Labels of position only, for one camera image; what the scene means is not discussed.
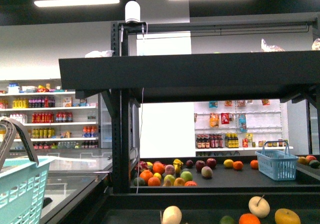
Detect teal plastic shopping basket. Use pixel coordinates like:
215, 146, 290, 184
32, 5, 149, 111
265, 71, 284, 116
0, 117, 52, 223

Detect white snack shelf right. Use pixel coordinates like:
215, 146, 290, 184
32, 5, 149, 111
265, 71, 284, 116
193, 99, 289, 156

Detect black metal display shelf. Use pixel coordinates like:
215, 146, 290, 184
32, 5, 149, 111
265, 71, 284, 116
59, 23, 320, 223

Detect white drinks shelf left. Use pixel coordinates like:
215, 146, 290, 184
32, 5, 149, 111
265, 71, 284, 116
0, 79, 100, 149

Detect glass freezer chest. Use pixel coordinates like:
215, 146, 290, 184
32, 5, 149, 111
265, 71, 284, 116
36, 148, 112, 223

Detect pale white pear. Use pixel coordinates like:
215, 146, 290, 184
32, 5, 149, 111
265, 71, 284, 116
162, 205, 182, 224

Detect green lime front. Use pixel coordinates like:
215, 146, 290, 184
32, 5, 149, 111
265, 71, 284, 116
219, 215, 235, 224

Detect blue plastic basket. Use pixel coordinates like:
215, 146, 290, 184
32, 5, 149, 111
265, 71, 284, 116
255, 140, 298, 181

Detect white apple with stem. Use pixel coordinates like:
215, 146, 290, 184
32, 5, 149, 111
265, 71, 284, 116
248, 196, 271, 218

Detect orange front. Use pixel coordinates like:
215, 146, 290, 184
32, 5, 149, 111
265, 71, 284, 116
238, 213, 261, 224

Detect yellow pear front right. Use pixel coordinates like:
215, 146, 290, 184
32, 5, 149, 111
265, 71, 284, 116
274, 208, 301, 224

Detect white dome camera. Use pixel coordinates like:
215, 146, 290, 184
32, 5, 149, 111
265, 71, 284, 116
124, 1, 141, 24

